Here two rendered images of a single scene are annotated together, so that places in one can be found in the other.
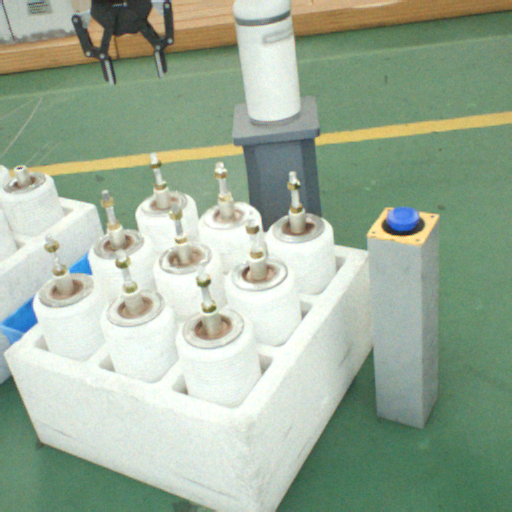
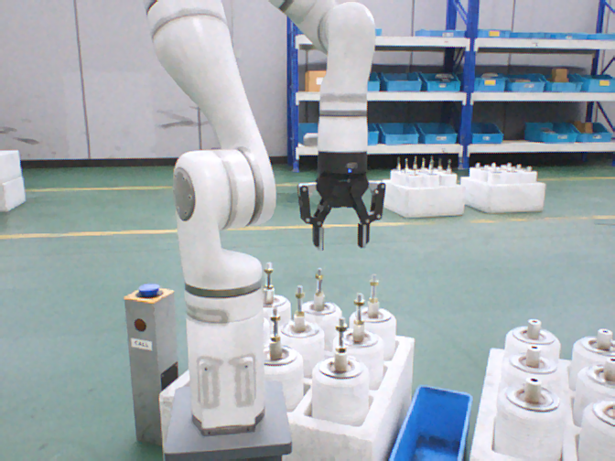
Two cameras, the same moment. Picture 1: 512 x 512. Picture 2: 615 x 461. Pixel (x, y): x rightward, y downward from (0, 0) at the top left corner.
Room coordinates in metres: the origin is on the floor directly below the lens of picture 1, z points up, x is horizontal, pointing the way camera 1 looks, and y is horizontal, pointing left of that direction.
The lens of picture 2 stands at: (1.82, -0.11, 0.68)
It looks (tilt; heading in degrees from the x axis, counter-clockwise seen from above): 14 degrees down; 166
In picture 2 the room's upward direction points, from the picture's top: straight up
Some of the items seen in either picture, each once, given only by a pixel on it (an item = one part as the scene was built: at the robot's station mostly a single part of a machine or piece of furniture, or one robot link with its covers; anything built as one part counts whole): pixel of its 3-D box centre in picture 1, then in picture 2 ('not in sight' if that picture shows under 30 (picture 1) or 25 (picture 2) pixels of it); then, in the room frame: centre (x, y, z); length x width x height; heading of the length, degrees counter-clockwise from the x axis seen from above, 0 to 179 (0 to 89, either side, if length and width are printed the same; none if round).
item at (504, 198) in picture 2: not in sight; (500, 193); (-1.31, 1.97, 0.09); 0.39 x 0.39 x 0.18; 87
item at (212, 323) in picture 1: (211, 320); (269, 295); (0.71, 0.06, 0.26); 0.02 x 0.02 x 0.03
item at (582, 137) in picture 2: not in sight; (584, 132); (-3.41, 4.39, 0.36); 0.50 x 0.38 x 0.21; 175
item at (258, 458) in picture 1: (204, 346); (299, 403); (0.88, 0.10, 0.09); 0.39 x 0.39 x 0.18; 56
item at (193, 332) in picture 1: (213, 328); (269, 301); (0.71, 0.06, 0.25); 0.08 x 0.08 x 0.01
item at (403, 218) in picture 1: (403, 221); (149, 291); (0.78, -0.19, 0.32); 0.04 x 0.04 x 0.02
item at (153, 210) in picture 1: (164, 204); (340, 367); (1.04, 0.13, 0.25); 0.08 x 0.08 x 0.01
